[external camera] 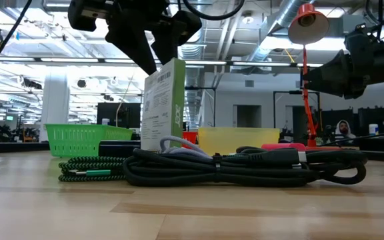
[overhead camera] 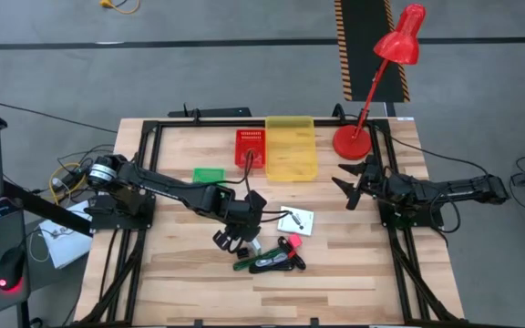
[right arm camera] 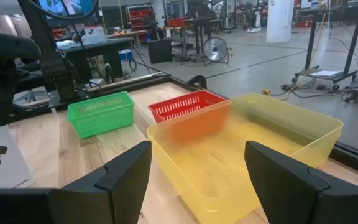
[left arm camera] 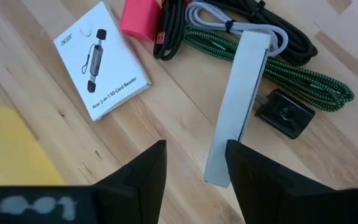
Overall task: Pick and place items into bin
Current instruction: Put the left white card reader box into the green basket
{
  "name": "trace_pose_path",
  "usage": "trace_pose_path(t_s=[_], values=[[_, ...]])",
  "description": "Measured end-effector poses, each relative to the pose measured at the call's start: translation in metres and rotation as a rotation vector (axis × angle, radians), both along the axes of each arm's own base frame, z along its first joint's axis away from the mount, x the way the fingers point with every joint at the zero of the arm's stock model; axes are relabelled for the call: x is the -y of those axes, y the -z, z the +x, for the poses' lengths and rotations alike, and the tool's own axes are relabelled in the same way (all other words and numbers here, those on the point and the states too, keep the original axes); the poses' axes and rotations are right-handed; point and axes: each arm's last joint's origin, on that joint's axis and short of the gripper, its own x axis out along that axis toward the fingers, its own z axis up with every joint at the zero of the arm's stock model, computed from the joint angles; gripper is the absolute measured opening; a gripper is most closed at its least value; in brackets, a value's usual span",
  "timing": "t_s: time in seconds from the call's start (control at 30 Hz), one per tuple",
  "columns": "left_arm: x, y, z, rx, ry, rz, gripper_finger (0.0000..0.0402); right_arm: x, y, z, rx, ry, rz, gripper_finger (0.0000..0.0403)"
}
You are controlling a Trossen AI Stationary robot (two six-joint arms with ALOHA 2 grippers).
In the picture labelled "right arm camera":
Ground black office desk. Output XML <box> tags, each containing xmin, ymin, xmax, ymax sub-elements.
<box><xmin>56</xmin><ymin>37</ymin><xmax>135</xmax><ymax>83</ymax></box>

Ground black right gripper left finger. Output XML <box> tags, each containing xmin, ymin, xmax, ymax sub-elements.
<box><xmin>48</xmin><ymin>140</ymin><xmax>152</xmax><ymax>224</ymax></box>

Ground round floor fan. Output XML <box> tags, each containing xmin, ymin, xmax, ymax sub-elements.
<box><xmin>202</xmin><ymin>37</ymin><xmax>231</xmax><ymax>67</ymax></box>

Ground white paper sheet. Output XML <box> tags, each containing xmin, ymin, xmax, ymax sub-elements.
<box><xmin>0</xmin><ymin>125</ymin><xmax>36</xmax><ymax>190</ymax></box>

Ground green plastic basket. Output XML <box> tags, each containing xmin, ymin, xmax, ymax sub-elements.
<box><xmin>66</xmin><ymin>91</ymin><xmax>135</xmax><ymax>139</ymax></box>

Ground computer monitor blue screen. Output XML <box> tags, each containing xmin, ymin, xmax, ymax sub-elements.
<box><xmin>37</xmin><ymin>0</ymin><xmax>96</xmax><ymax>18</ymax></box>

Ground tangled black floor cables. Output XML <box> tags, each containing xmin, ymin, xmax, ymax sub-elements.
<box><xmin>341</xmin><ymin>88</ymin><xmax>358</xmax><ymax>104</ymax></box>

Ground yellow extension cord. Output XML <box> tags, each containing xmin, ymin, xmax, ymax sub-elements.
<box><xmin>262</xmin><ymin>14</ymin><xmax>328</xmax><ymax>102</ymax></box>

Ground white building pillar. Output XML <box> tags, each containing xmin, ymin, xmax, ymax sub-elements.
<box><xmin>265</xmin><ymin>0</ymin><xmax>295</xmax><ymax>44</ymax></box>

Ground red tool shelf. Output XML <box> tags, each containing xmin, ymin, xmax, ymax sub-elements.
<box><xmin>126</xmin><ymin>4</ymin><xmax>154</xmax><ymax>30</ymax></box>

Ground black rolling workstation stand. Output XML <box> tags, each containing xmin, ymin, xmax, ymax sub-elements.
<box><xmin>292</xmin><ymin>2</ymin><xmax>358</xmax><ymax>93</ymax></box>

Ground black computer case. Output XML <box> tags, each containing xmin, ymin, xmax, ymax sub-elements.
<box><xmin>147</xmin><ymin>39</ymin><xmax>173</xmax><ymax>65</ymax></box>

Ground blue plastic crate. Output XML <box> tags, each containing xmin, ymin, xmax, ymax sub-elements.
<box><xmin>119</xmin><ymin>49</ymin><xmax>134</xmax><ymax>62</ymax></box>

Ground black frame clamp handle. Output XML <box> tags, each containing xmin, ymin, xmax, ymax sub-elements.
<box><xmin>186</xmin><ymin>75</ymin><xmax>208</xmax><ymax>90</ymax></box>

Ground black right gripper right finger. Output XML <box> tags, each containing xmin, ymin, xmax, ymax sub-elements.
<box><xmin>244</xmin><ymin>140</ymin><xmax>358</xmax><ymax>224</ymax></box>

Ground red plastic basket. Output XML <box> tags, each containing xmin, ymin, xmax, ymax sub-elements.
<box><xmin>147</xmin><ymin>90</ymin><xmax>232</xmax><ymax>142</ymax></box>

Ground yellow translucent plastic bin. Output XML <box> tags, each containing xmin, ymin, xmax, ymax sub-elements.
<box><xmin>146</xmin><ymin>92</ymin><xmax>344</xmax><ymax>224</ymax></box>

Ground white cardboard box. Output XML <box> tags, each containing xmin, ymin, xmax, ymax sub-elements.
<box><xmin>83</xmin><ymin>25</ymin><xmax>108</xmax><ymax>45</ymax></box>

